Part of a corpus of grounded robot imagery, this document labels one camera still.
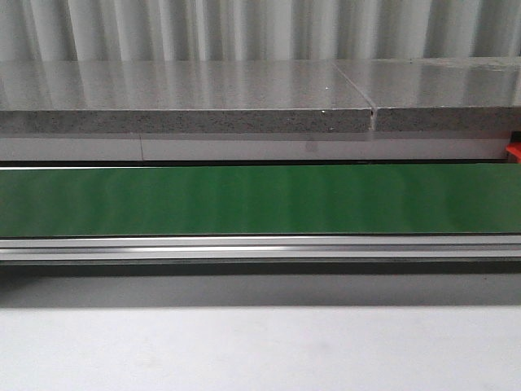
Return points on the grey stone slab left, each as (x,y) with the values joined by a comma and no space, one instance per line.
(181,97)

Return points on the green conveyor belt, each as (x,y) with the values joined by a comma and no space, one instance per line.
(261,199)

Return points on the red plastic tray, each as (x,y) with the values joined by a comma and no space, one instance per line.
(514,152)

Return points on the white pleated curtain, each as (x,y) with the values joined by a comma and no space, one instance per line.
(274,30)

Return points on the aluminium conveyor side rail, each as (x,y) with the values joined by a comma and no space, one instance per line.
(249,249)

